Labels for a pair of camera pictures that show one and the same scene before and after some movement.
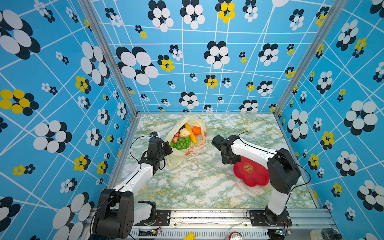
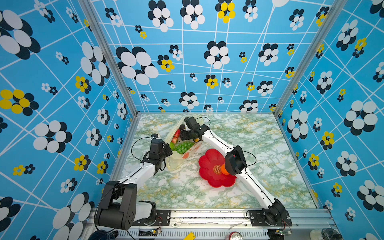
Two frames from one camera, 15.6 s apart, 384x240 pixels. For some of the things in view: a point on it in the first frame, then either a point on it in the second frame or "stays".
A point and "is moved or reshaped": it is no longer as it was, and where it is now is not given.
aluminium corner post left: [94, 16] stays
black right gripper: [235, 159] -> [183, 136]
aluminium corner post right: [331, 17] stays
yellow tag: [190, 236] stays
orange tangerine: [196, 130] is moved or reshaped
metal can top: [236, 235] stays
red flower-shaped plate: [251, 172] -> [210, 165]
